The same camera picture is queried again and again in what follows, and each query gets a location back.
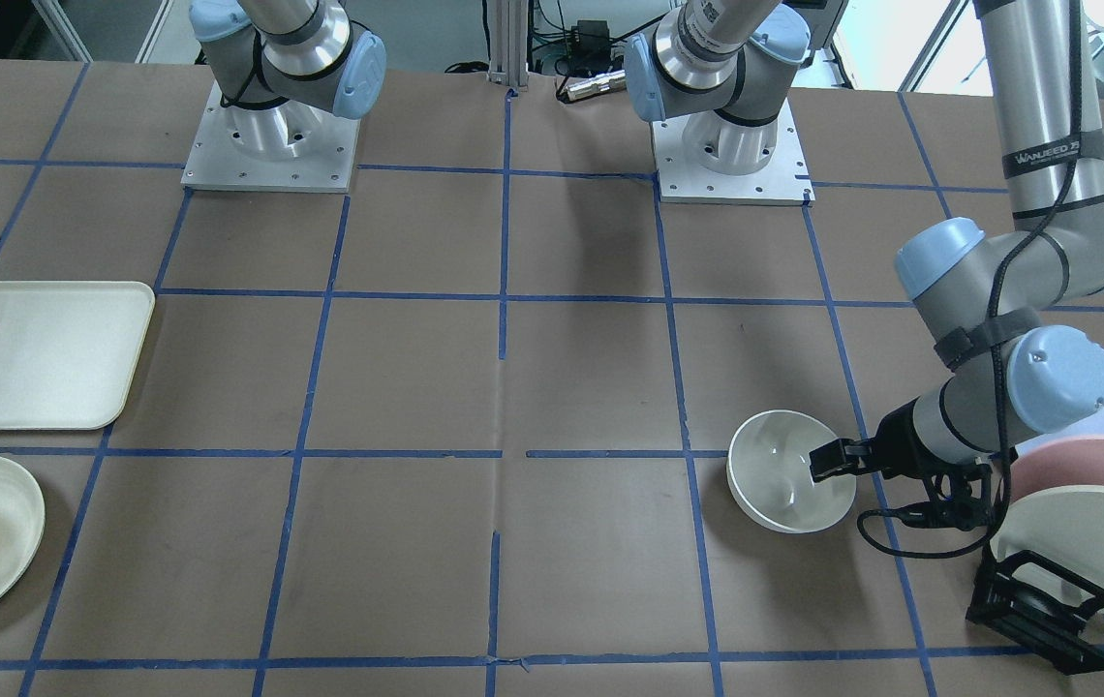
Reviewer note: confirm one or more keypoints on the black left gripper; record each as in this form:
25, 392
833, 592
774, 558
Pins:
894, 433

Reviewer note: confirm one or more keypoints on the white ceramic bowl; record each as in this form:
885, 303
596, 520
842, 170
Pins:
769, 473

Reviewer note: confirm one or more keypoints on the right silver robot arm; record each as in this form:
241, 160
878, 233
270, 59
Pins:
292, 80

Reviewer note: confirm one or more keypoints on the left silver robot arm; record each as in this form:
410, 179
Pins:
1013, 376

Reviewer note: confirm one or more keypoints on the cream rectangular tray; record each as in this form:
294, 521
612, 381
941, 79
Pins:
69, 351

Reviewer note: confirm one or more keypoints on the black plate rack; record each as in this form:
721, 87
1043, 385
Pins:
1033, 618

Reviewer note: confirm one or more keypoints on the pink plate in rack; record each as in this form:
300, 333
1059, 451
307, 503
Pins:
1071, 461

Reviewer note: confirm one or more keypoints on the cream plate in rack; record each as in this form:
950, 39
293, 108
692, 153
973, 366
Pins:
1085, 547

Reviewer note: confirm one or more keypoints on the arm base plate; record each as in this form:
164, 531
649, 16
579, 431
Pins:
703, 159
291, 148

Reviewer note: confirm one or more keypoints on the aluminium frame post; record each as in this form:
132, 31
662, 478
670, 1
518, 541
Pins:
508, 25

